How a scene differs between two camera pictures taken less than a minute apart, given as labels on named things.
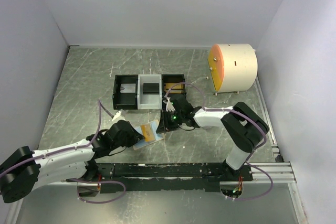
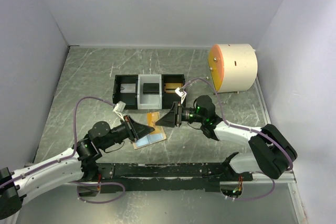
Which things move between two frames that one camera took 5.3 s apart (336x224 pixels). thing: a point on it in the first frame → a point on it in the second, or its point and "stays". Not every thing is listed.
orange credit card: [148, 132] → [152, 118]
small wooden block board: [158, 137] stays
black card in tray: [150, 88] stays
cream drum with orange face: [232, 67] stays
